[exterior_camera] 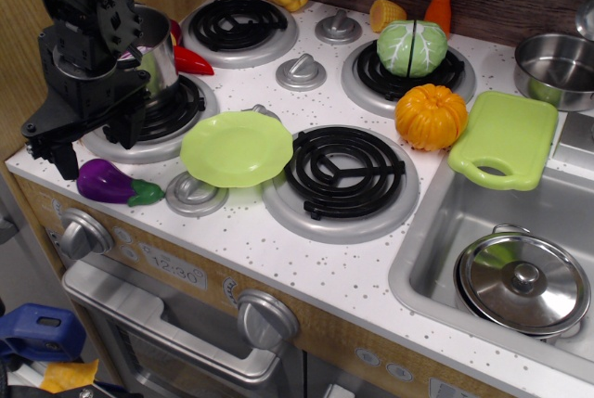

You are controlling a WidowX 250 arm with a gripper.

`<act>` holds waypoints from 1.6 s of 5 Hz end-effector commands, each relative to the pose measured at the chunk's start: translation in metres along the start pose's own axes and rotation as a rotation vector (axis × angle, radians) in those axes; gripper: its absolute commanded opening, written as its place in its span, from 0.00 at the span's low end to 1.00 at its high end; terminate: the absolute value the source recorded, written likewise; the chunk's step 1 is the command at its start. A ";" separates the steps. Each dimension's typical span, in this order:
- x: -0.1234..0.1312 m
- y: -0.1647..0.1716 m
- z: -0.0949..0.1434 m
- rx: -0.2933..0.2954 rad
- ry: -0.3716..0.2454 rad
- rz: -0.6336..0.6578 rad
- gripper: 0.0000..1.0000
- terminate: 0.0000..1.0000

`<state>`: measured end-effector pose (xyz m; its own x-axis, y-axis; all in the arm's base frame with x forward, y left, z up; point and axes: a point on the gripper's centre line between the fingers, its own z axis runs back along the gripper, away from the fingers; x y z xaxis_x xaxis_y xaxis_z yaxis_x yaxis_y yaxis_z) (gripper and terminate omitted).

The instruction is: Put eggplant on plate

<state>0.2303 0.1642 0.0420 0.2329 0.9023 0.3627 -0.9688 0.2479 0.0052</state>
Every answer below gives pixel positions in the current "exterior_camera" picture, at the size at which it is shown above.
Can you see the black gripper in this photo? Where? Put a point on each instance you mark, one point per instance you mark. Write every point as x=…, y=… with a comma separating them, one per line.
x=79, y=100

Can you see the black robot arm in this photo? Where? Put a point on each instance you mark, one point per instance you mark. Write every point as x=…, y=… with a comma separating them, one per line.
x=99, y=27

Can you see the purple toy eggplant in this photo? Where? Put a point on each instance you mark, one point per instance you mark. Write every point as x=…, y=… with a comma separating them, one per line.
x=101, y=181

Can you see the light green plastic plate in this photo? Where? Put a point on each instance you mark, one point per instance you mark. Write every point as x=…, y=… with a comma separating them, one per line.
x=236, y=149

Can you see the grey stove knob under plate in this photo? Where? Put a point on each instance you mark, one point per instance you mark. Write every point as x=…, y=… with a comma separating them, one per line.
x=264, y=111

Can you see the front left black burner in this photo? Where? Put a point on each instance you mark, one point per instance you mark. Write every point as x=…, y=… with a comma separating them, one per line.
x=173, y=109

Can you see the black burner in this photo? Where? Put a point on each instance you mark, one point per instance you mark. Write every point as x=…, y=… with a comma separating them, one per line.
x=343, y=173
x=173, y=109
x=391, y=87
x=231, y=25

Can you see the silver oven dial left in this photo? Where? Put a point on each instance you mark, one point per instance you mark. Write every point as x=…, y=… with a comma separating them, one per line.
x=83, y=235

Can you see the silver oven dial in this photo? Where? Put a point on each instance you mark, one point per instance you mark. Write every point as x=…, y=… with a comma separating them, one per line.
x=264, y=321
x=83, y=235

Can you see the grey stove knob front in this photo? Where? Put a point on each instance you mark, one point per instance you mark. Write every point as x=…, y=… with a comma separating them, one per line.
x=191, y=197

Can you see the steel pot on burner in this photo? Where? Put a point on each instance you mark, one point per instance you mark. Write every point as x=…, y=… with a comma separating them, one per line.
x=156, y=47

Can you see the red toy chili pepper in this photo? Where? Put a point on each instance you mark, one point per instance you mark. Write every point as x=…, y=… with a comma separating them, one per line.
x=188, y=61

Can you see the back left black burner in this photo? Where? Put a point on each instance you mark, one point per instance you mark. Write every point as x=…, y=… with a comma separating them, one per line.
x=231, y=25

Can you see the blue clamp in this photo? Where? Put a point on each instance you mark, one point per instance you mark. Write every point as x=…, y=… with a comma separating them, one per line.
x=42, y=333

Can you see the grey stove knob middle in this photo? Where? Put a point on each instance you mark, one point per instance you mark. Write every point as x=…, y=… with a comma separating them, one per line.
x=301, y=74

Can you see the yellow cloth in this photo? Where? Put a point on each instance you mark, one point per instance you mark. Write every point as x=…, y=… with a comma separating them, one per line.
x=61, y=377

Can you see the silver oven dial right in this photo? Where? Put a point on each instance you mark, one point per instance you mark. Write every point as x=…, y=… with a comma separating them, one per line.
x=264, y=321

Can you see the front right black burner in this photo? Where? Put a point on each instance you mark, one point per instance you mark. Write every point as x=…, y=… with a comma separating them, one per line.
x=343, y=173

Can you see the grey stove knob back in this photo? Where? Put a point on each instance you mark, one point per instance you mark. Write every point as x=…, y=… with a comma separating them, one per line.
x=338, y=29

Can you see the back right black burner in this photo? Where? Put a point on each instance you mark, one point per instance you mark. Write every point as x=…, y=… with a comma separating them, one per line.
x=391, y=87

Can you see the yellow toy corn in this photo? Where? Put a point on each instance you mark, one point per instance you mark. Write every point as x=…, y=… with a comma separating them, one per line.
x=384, y=12

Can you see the green toy cabbage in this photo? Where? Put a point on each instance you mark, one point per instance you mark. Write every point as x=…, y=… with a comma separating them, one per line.
x=411, y=48

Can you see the orange toy pumpkin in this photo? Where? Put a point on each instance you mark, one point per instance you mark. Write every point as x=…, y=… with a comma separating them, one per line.
x=430, y=117

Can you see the orange toy carrot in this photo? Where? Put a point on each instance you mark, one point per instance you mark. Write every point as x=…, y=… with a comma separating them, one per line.
x=440, y=13

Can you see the grey toy sink basin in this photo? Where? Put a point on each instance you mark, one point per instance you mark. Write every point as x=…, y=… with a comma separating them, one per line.
x=454, y=213

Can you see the light green cutting board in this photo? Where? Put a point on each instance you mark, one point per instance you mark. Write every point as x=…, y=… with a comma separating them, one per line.
x=506, y=143

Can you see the steel pot with lid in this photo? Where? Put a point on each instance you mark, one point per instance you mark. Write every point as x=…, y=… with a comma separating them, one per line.
x=524, y=283

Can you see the silver oven door handle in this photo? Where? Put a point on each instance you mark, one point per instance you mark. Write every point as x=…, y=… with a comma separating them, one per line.
x=182, y=352

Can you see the steel pot with handle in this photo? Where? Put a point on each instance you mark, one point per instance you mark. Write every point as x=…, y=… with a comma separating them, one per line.
x=557, y=69

